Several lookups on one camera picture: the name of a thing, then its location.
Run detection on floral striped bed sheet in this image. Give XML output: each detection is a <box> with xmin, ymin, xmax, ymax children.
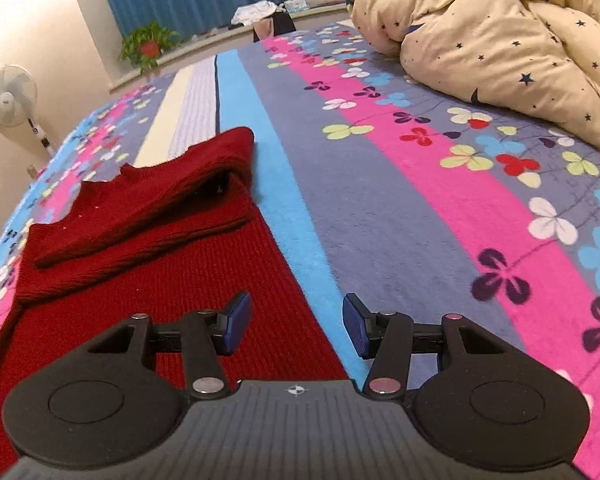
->
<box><xmin>0</xmin><ymin>19</ymin><xmax>600</xmax><ymax>480</ymax></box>

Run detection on cream star-print duvet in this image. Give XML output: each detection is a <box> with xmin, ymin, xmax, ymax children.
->
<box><xmin>346</xmin><ymin>0</ymin><xmax>600</xmax><ymax>148</ymax></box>

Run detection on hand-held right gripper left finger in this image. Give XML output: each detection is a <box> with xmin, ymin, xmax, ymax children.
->
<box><xmin>86</xmin><ymin>291</ymin><xmax>253</xmax><ymax>403</ymax></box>

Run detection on white standing fan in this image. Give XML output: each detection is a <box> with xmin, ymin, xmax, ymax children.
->
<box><xmin>0</xmin><ymin>64</ymin><xmax>58</xmax><ymax>158</ymax></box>

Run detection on pile of white clothes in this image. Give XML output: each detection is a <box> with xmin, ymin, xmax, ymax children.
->
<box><xmin>231</xmin><ymin>1</ymin><xmax>278</xmax><ymax>26</ymax></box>

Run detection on red knit sweater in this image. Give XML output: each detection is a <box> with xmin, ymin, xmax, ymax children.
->
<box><xmin>0</xmin><ymin>127</ymin><xmax>352</xmax><ymax>479</ymax></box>

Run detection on potted green plant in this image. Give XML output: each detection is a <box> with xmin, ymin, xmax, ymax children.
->
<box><xmin>119</xmin><ymin>22</ymin><xmax>181</xmax><ymax>75</ymax></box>

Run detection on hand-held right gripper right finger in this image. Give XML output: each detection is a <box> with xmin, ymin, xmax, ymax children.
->
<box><xmin>343</xmin><ymin>293</ymin><xmax>487</xmax><ymax>402</ymax></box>

